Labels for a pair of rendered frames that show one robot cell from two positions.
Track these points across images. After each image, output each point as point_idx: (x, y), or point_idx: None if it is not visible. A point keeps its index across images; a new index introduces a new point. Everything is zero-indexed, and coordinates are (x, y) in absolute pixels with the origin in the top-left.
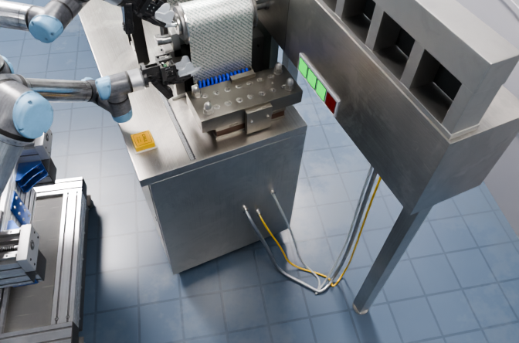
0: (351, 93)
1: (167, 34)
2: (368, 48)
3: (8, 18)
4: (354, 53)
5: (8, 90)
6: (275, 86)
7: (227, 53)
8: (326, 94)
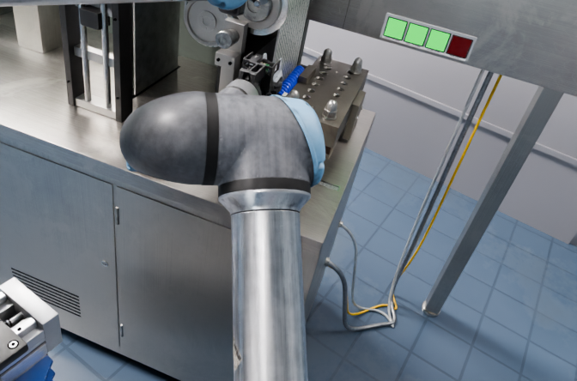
0: (502, 16)
1: (231, 29)
2: None
3: None
4: None
5: (251, 101)
6: (344, 75)
7: (292, 45)
8: (450, 40)
